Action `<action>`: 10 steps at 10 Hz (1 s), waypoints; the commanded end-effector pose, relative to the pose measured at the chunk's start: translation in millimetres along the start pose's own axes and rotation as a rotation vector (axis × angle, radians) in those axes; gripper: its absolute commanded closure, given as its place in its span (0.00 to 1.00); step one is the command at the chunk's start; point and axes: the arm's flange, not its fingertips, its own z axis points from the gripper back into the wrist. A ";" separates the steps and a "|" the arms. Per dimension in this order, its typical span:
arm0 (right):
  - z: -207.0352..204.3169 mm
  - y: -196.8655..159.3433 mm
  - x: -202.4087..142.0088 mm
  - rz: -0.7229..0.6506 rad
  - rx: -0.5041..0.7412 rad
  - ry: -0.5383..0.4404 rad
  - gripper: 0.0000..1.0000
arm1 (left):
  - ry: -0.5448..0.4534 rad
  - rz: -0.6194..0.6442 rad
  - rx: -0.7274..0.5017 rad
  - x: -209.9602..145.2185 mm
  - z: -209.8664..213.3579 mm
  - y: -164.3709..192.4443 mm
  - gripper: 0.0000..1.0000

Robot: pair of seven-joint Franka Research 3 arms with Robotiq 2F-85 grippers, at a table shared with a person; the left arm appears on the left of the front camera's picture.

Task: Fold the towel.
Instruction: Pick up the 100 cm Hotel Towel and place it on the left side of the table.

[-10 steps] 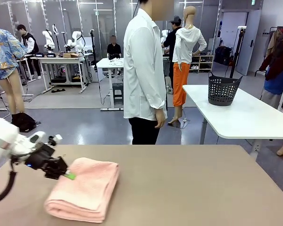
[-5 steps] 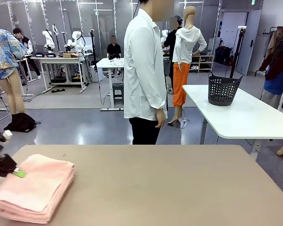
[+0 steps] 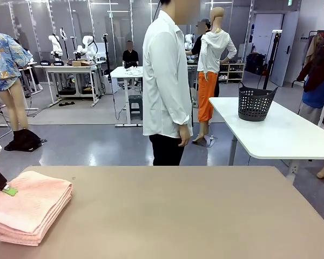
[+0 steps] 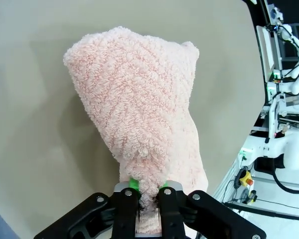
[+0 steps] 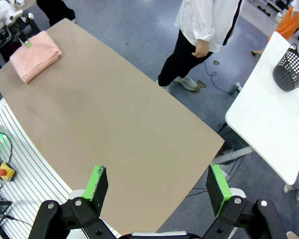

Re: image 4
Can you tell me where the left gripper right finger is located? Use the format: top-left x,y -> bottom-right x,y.
156,181 -> 267,239

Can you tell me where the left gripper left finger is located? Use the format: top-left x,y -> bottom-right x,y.
33,178 -> 140,239

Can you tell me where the pink terry towel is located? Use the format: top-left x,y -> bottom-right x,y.
63,26 -> 210,239

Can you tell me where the black grey hand pendant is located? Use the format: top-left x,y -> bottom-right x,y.
240,188 -> 258,204

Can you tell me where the yellow red emergency stop button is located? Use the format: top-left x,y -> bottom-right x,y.
239,168 -> 254,187

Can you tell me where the white flat panel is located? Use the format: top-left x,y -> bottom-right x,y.
256,24 -> 276,83

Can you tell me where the silver aluminium frame rail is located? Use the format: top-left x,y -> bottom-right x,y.
212,159 -> 243,209

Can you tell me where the black frame bar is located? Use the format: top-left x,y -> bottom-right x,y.
224,200 -> 299,222

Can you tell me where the black right arm hose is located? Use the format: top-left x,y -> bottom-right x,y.
271,158 -> 299,195

